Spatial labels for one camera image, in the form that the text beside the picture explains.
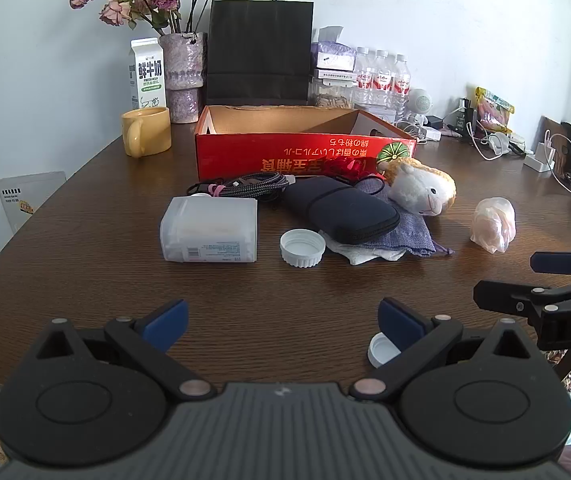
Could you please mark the red cardboard box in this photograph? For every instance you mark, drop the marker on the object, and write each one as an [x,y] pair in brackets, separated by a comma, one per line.
[245,155]

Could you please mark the clear jar of seeds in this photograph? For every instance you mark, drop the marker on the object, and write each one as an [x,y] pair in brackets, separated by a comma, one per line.
[333,97]

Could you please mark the brown board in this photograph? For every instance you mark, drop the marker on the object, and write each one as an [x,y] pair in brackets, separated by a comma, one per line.
[550,127]

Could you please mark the purple cloth pouch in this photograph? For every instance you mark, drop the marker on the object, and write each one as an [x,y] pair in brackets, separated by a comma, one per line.
[410,235]

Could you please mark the clear plastic bag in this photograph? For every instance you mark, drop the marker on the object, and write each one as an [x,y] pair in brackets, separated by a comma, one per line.
[493,225]

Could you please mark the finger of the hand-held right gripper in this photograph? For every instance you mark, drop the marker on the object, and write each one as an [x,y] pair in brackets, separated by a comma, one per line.
[558,263]
[500,295]

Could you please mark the flat white box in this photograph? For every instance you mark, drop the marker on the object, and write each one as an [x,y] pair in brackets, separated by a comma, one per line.
[335,74]

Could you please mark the white leaflet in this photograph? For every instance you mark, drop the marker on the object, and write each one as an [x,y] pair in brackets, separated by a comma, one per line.
[30,200]

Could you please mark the small white cap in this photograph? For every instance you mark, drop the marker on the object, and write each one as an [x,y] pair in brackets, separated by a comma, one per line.
[380,352]

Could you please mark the white tissue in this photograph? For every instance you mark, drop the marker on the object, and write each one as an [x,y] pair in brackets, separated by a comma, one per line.
[360,256]

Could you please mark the yellow mug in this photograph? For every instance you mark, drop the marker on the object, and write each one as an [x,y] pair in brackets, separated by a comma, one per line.
[153,132]

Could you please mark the translucent plastic box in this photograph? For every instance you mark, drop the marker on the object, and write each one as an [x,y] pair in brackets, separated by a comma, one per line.
[205,230]

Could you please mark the purple textured vase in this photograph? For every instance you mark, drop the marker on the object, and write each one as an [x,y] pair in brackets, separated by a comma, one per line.
[183,70]

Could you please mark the purple tissue pack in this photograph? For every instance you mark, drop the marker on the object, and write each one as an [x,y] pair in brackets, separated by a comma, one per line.
[333,55]

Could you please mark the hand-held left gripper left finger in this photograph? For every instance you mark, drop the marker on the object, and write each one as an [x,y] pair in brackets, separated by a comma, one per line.
[165,321]

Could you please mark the black paper bag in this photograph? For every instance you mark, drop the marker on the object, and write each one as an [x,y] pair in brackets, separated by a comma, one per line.
[260,50]

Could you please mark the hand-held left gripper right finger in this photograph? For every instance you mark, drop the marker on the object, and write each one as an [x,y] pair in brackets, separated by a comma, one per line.
[399,325]

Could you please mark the plush sheep toy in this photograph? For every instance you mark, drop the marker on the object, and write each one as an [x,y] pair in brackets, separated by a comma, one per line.
[420,190]

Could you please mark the black power adapter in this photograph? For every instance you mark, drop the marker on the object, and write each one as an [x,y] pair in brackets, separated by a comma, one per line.
[434,122]

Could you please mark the white charging dock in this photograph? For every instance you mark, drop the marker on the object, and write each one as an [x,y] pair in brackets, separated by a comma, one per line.
[539,160]

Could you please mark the red artificial rose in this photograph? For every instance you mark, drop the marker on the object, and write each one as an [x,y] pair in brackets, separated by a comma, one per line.
[355,172]

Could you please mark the small dark spray bottle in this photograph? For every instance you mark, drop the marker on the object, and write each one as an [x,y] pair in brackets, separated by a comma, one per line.
[465,117]

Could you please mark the white milk carton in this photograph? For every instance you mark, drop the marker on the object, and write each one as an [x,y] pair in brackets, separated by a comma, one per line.
[148,75]

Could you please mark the black zip case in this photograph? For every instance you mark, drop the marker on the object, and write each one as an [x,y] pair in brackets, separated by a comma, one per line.
[345,210]

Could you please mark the yellow snack packet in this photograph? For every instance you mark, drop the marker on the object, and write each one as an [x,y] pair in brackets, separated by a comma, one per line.
[493,110]

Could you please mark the large white ribbed cap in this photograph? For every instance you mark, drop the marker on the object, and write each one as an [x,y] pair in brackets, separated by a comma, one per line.
[301,250]

